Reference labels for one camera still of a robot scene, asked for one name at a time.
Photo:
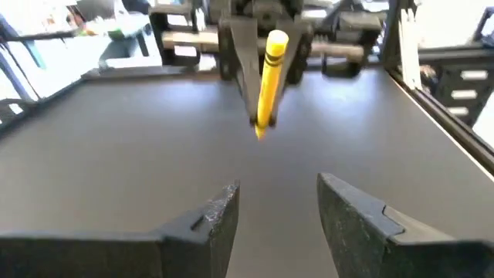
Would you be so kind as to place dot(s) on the black table edge frame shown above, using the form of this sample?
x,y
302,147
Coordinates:
x,y
444,119

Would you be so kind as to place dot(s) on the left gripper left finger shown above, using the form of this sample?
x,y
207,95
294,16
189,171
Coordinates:
x,y
116,256

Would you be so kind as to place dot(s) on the black slotted rack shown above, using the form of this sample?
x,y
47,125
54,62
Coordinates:
x,y
463,77

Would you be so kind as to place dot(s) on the black tripod stand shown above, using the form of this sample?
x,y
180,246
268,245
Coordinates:
x,y
11,106

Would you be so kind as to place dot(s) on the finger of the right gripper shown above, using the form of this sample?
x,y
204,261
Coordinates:
x,y
287,73
247,69

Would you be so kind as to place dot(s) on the yellow crayon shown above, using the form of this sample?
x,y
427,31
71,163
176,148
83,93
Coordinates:
x,y
270,81

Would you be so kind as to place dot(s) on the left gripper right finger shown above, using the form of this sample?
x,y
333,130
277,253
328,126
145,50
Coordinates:
x,y
405,260

